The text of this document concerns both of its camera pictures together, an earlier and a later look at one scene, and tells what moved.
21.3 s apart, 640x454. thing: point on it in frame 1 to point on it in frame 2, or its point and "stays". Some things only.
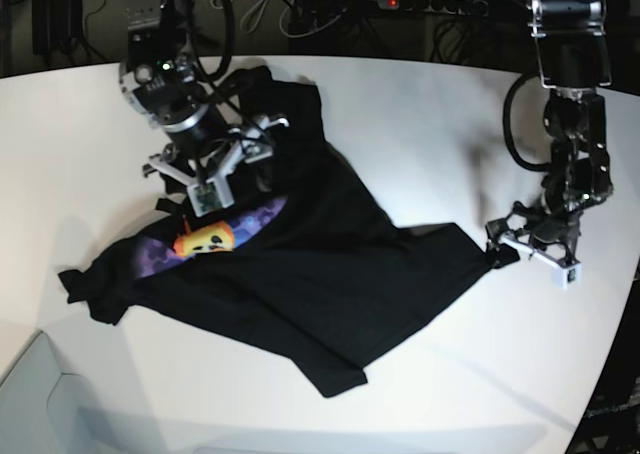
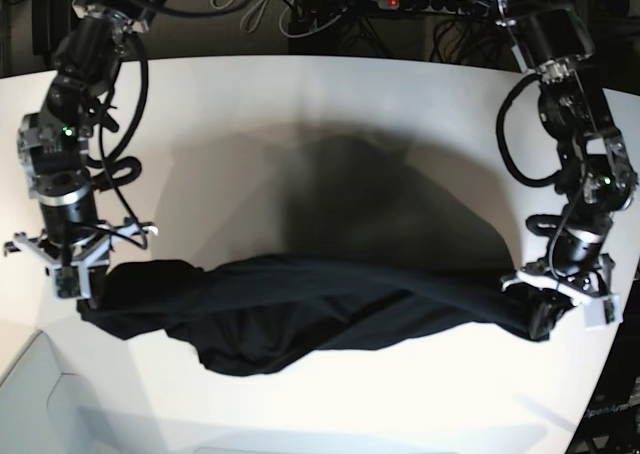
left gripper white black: x=255 y=150 to x=72 y=263
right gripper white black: x=550 y=239 to x=587 y=287
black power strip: x=433 y=3 stays
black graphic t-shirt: x=310 y=261 to x=257 y=314
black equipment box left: x=58 y=14 stays
